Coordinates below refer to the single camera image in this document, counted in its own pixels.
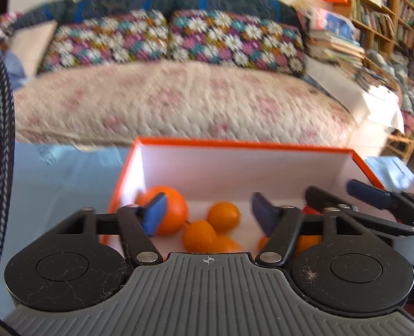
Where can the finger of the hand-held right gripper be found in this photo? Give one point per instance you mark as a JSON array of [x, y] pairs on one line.
[[382, 222], [368, 190]]

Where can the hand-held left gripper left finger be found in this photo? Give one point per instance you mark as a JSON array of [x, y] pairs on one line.
[[156, 214]]

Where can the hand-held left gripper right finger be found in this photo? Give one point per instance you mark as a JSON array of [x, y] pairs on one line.
[[263, 213]]

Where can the large orange with stem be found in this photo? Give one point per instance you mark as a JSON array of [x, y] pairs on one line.
[[173, 213]]

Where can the red cherry tomato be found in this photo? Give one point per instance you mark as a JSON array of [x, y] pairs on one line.
[[310, 210]]

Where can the orange cardboard box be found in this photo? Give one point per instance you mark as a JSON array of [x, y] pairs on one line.
[[228, 178]]

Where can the wicker chair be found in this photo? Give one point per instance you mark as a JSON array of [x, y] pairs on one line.
[[403, 140]]

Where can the white cloth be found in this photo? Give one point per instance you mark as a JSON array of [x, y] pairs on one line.
[[375, 108]]

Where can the blue printed tablecloth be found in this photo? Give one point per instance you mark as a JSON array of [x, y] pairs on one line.
[[70, 182]]

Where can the pink floral quilt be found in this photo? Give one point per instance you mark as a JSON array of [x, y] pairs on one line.
[[175, 101]]

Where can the stack of books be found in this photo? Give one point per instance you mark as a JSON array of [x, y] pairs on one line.
[[336, 42]]

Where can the wooden bookshelf with books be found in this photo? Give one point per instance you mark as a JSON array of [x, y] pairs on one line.
[[396, 14]]

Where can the blue striped blanket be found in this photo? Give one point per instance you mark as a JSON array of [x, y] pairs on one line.
[[16, 70]]

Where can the beige pillow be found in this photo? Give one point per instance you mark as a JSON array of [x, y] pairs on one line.
[[31, 47]]

